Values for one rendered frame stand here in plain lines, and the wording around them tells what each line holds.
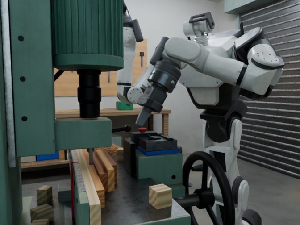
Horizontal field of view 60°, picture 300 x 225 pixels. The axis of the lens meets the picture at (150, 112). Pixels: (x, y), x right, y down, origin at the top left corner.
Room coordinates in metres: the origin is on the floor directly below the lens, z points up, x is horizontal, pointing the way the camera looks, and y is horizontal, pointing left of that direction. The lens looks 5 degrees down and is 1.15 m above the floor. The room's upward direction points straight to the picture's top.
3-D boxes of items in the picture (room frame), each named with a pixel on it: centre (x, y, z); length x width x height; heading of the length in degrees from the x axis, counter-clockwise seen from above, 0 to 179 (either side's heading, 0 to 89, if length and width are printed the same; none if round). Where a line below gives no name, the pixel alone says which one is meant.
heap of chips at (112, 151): (0.98, 0.17, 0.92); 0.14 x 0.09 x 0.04; 109
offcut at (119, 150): (0.89, 0.09, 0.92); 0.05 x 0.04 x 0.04; 86
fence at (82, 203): (0.71, 0.21, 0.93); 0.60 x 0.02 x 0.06; 19
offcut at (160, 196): (0.54, -0.02, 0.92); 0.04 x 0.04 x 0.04; 29
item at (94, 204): (0.71, 0.19, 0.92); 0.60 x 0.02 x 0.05; 19
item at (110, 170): (0.71, 0.13, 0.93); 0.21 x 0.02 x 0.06; 19
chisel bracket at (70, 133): (0.66, 0.17, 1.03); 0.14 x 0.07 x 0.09; 109
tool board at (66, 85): (3.85, 0.96, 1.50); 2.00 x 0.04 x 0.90; 114
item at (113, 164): (0.74, 0.12, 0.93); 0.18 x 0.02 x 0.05; 19
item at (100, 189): (0.80, 0.20, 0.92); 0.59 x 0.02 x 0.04; 19
